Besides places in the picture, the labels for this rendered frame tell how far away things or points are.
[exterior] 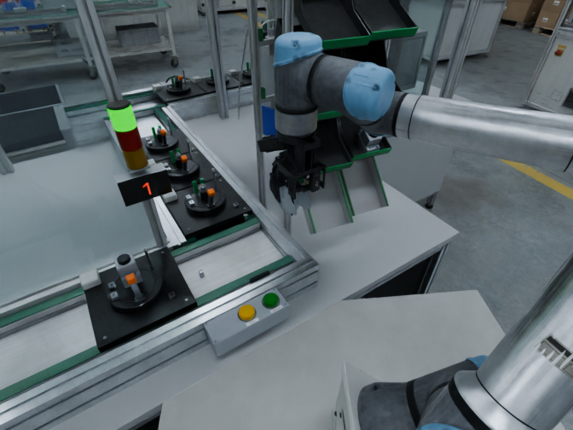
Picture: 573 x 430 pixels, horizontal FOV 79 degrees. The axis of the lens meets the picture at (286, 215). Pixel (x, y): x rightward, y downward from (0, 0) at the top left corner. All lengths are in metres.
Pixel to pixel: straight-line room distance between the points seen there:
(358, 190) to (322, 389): 0.61
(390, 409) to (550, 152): 0.45
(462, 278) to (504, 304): 0.26
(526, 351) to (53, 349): 0.98
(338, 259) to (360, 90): 0.76
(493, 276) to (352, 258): 1.53
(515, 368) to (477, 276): 2.08
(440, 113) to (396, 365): 0.64
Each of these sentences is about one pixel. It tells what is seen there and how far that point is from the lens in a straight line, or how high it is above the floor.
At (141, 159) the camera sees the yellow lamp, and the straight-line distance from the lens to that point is 0.91.
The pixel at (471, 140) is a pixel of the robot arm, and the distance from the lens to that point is 0.60.
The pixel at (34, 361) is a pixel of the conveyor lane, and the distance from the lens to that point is 1.08.
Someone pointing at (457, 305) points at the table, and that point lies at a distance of 1.17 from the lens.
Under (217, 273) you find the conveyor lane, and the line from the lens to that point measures 1.07.
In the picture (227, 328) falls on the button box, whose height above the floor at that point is 0.96.
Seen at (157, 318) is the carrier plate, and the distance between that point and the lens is 0.95.
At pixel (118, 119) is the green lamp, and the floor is 1.39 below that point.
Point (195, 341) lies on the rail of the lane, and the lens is 0.97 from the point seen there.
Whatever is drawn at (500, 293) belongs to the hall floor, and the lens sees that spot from 2.51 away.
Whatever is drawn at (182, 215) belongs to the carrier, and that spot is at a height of 0.97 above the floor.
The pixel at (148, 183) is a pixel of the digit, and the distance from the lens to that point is 0.94.
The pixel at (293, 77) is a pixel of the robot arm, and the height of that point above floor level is 1.54.
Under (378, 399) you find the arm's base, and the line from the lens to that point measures 0.68.
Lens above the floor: 1.72
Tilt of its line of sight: 40 degrees down
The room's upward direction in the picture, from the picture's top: straight up
